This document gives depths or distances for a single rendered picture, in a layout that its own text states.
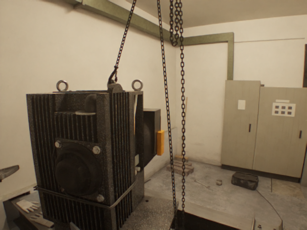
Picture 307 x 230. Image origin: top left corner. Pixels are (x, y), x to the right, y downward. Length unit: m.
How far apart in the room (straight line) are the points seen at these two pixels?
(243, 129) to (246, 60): 1.27
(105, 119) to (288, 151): 3.33
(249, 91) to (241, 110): 0.36
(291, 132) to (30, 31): 3.80
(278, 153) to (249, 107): 0.94
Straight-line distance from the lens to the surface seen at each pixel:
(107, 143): 0.81
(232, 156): 3.82
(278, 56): 3.84
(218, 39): 3.90
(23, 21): 2.03
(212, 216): 1.63
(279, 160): 3.79
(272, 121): 3.61
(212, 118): 3.97
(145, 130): 1.21
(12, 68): 1.92
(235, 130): 3.68
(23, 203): 1.95
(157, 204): 1.28
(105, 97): 0.78
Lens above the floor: 1.64
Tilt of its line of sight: 9 degrees down
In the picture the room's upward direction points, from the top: straight up
